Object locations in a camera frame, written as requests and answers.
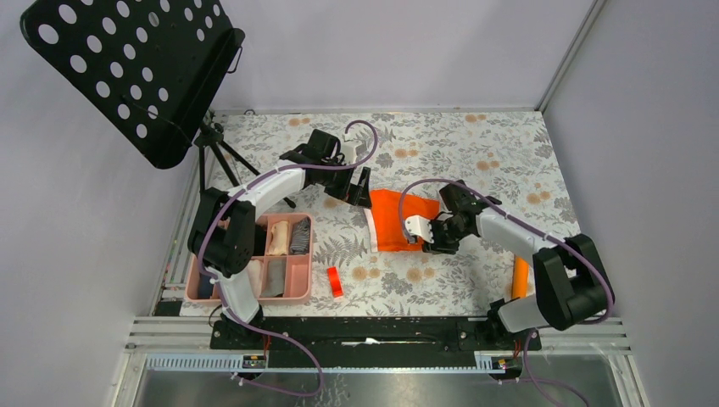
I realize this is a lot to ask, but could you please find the pink rolled cloth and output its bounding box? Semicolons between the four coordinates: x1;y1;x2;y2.
246;259;264;298

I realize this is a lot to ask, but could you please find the cream rolled cloth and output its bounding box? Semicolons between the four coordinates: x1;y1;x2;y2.
265;220;290;256

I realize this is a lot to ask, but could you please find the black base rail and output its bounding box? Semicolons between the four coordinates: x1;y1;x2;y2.
209;316;542;370

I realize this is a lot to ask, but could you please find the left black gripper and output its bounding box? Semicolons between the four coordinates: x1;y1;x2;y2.
320;157;371;209

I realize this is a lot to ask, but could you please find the small red block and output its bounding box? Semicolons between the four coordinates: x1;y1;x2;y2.
327;266;344;298

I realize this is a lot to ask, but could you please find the black rolled cloth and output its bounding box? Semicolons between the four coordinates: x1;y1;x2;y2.
253;224;268;257

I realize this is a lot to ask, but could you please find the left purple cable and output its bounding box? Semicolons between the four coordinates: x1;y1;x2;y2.
196;119;380;399

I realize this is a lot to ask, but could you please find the floral tablecloth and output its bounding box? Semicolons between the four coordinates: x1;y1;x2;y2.
217;112;580;317

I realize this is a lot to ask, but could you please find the grey striped underwear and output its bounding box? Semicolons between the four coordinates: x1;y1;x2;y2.
288;217;311;255

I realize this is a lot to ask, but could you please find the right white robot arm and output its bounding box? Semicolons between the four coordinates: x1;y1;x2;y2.
404;181;615;349

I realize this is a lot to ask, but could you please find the grey rolled cloth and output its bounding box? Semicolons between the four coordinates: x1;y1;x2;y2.
261;259;287;298

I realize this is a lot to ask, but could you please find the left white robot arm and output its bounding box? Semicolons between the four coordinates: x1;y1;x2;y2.
187;130;371;348

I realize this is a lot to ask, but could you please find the orange underwear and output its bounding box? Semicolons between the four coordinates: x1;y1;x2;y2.
365;189;440;253

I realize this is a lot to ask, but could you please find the black perforated music stand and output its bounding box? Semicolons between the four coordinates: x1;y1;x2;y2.
20;1;245;170

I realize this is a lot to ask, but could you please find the pink divided storage tray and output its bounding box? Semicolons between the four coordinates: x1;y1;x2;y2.
184;212;314;306

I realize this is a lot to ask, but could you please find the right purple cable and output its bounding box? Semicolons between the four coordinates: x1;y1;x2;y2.
397;178;616;407

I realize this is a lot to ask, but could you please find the purple cable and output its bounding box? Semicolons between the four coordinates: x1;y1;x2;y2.
196;119;380;399
397;178;616;407

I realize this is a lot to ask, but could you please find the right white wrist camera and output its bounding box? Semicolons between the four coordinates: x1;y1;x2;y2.
404;215;434;244

